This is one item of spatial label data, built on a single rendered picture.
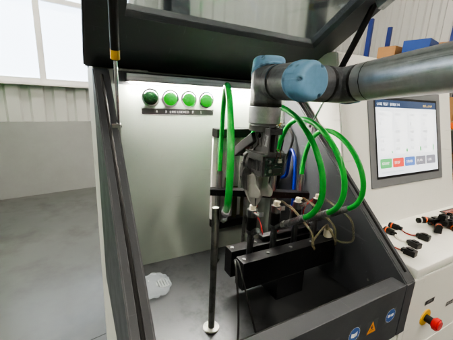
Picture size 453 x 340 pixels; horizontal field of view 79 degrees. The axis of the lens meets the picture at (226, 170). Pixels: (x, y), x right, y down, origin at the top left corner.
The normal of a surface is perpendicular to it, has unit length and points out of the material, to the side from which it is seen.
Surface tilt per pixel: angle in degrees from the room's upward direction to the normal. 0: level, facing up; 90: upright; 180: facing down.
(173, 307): 0
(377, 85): 112
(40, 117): 90
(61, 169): 90
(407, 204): 76
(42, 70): 90
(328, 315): 0
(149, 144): 90
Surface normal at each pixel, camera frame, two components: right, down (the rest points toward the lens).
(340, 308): 0.04, -0.97
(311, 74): 0.43, 0.24
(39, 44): 0.61, 0.22
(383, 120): 0.47, 0.00
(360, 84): -0.85, 0.40
